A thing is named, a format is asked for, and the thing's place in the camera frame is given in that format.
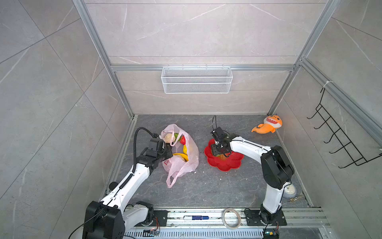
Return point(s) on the white tape roll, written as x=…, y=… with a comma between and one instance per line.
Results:
x=231, y=219

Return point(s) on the pink plastic bag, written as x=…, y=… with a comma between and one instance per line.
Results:
x=175, y=166

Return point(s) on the red flower-shaped bowl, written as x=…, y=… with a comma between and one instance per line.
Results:
x=233, y=162

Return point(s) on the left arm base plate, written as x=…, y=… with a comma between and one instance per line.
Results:
x=156, y=217

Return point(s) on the green bumpy fruit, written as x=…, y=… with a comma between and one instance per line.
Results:
x=223, y=157

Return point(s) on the yellow banana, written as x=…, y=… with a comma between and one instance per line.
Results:
x=183, y=156

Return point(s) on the yellow lemon fruit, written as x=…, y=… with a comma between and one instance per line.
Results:
x=185, y=151

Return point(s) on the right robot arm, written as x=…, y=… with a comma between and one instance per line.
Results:
x=276, y=167

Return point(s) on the orange shark plush toy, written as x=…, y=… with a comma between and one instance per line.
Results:
x=270, y=124

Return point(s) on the blue white marker pen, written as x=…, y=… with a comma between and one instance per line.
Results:
x=195, y=218

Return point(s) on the white wire mesh basket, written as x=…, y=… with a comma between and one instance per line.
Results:
x=196, y=80

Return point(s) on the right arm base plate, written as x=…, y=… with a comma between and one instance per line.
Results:
x=253, y=218

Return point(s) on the beige round fruit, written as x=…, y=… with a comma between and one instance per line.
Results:
x=169, y=138

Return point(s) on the black wire hook rack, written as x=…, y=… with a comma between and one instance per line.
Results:
x=338, y=133

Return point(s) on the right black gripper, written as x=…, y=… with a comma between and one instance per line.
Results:
x=214, y=150

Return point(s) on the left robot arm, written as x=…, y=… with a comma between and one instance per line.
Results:
x=110, y=218

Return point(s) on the small grey alarm clock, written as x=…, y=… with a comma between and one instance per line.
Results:
x=290, y=191

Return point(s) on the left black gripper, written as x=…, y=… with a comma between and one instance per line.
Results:
x=167, y=149

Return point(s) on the red fruit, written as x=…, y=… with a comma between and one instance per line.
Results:
x=183, y=140

